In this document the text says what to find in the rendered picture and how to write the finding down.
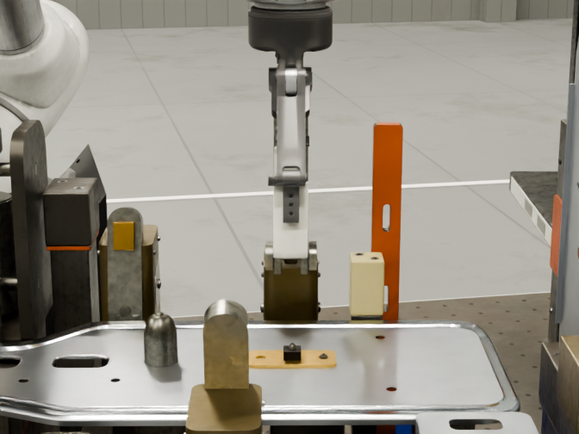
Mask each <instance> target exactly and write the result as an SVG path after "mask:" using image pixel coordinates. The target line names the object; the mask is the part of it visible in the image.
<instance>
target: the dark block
mask: <svg viewBox="0 0 579 434"><path fill-rule="evenodd" d="M43 210H44V226H45V241H46V246H47V251H50V258H51V274H52V290H53V321H54V334H55V333H58V332H62V331H65V330H68V329H72V328H74V327H77V326H81V325H84V324H88V323H92V322H99V321H100V316H99V296H98V276H97V235H98V234H99V227H100V224H99V204H98V183H97V178H54V179H53V180H52V181H51V183H50V184H49V185H48V187H47V189H46V190H45V191H44V193H43ZM101 367H102V359H62V360H59V361H57V362H56V368H101ZM82 429H83V426H60V427H59V432H81V431H82Z"/></svg>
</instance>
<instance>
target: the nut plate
mask: <svg viewBox="0 0 579 434"><path fill-rule="evenodd" d="M322 353H325V354H326V355H327V359H320V355H321V354H322ZM259 358H264V359H259ZM336 365H337V362H336V355H335V351H334V350H301V346H300V345H297V346H296V350H289V346H288V345H284V346H283V350H251V351H249V367H250V368H333V367H336Z"/></svg>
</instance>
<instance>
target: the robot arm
mask: <svg viewBox="0 0 579 434"><path fill-rule="evenodd" d="M246 1H248V2H253V3H255V5H253V6H252V7H251V9H249V10H248V43H249V45H250V47H252V48H253V49H256V50H259V51H264V52H275V57H276V58H277V67H269V91H270V93H271V115H272V117H274V118H275V119H277V127H276V133H277V137H276V143H277V146H275V147H274V176H268V186H273V257H274V258H275V259H307V257H308V182H307V179H308V174H307V172H306V146H309V136H306V118H308V117H309V114H310V92H311V91H312V88H313V72H312V67H303V57H304V53H305V52H318V51H322V50H325V49H328V48H329V47H330V46H331V45H332V43H333V11H332V10H331V8H330V7H329V6H327V5H326V3H329V2H332V1H336V0H246ZM89 52H90V45H89V38H88V34H87V32H86V30H85V28H84V26H83V24H82V23H81V21H80V20H79V19H78V18H77V17H76V16H75V15H74V14H73V13H72V12H71V11H70V10H68V9H67V8H65V7H64V6H62V5H60V4H58V3H56V2H53V1H49V0H0V128H1V129H2V142H3V150H2V152H1V153H0V163H9V148H10V141H11V136H12V133H13V132H14V131H15V130H16V129H17V128H18V127H19V126H20V125H21V124H22V123H23V122H24V121H25V120H39V121H40V122H41V124H42V126H43V129H44V134H45V138H46V137H47V136H48V135H49V133H50V132H51V131H52V129H53V128H54V126H55V125H56V123H57V122H58V121H59V119H60V117H61V116H62V114H64V112H65V110H66V108H67V107H68V105H69V104H70V102H71V100H72V98H73V97H74V95H75V94H76V92H77V90H78V87H79V86H80V84H81V83H82V81H83V79H84V75H85V73H86V69H87V65H88V61H89Z"/></svg>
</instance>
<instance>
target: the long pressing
mask: <svg viewBox="0 0 579 434"><path fill-rule="evenodd" d="M173 321H174V323H175V326H176V328H177V359H178V362H177V363H176V364H174V365H172V366H168V367H161V368H158V367H151V366H148V365H146V364H145V363H144V362H145V358H144V329H145V325H146V321H99V322H92V323H88V324H84V325H80V326H77V327H74V328H72V329H68V330H65V331H62V332H58V333H55V334H52V335H49V336H46V337H44V338H37V339H34V340H29V341H25V342H17V343H0V359H15V360H19V361H20V362H19V364H18V365H17V366H15V367H14V368H8V369H0V415H1V416H6V417H11V418H15V419H24V420H28V421H33V422H37V423H42V424H46V425H58V426H185V424H186V419H187V413H188V408H189V406H188V402H189V400H190V392H191V389H192V388H193V387H194V386H195V385H198V384H203V383H204V361H203V337H202V330H203V320H173ZM248 334H249V351H251V350H283V346H284V345H290V344H291V343H294V344H295V345H300V346H301V350H334V351H335V355H336V362H337V365H336V367H333V368H250V367H249V383H253V384H257V385H259V386H260V387H261V388H262V400H265V407H262V421H263V425H415V417H416V415H418V414H419V413H423V412H520V400H519V397H518V395H517V393H516V392H515V390H514V386H513V384H512V382H511V381H510V378H509V376H508V374H507V371H506V369H505V367H504V365H503V363H502V361H501V358H500V356H499V354H498V352H497V349H496V348H495V345H494V343H493V341H492V339H491V338H490V337H489V335H488V334H487V333H486V332H485V331H484V330H483V329H482V328H481V327H480V326H478V325H476V324H474V323H471V322H469V321H463V320H452V319H422V320H248ZM376 337H384V338H383V339H378V338H376ZM62 359H104V360H107V361H108V362H107V365H106V366H104V367H101V368H55V367H54V365H55V363H56V362H57V361H59V360H62ZM21 380H28V382H19V381H21ZM112 380H120V381H118V382H112ZM388 388H394V389H396V391H388V390H386V389H388Z"/></svg>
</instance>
